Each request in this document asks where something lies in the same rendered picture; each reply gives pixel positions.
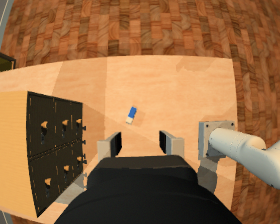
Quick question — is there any dark brown wooden drawer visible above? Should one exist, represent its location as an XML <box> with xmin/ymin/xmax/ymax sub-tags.
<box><xmin>28</xmin><ymin>95</ymin><xmax>54</xmax><ymax>156</ymax></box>
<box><xmin>54</xmin><ymin>100</ymin><xmax>71</xmax><ymax>147</ymax></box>
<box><xmin>71</xmin><ymin>140</ymin><xmax>83</xmax><ymax>179</ymax></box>
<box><xmin>30</xmin><ymin>152</ymin><xmax>58</xmax><ymax>213</ymax></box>
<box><xmin>71</xmin><ymin>103</ymin><xmax>82</xmax><ymax>141</ymax></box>
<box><xmin>55</xmin><ymin>145</ymin><xmax>72</xmax><ymax>193</ymax></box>

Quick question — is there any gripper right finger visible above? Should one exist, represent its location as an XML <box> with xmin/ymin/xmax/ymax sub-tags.
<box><xmin>159</xmin><ymin>130</ymin><xmax>184</xmax><ymax>159</ymax></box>

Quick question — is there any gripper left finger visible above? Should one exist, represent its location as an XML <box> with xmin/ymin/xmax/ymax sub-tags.
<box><xmin>97</xmin><ymin>132</ymin><xmax>122</xmax><ymax>163</ymax></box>

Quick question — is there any blue and cream eraser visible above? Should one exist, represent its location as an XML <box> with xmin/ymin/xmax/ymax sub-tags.
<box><xmin>126</xmin><ymin>106</ymin><xmax>137</xmax><ymax>123</ymax></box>

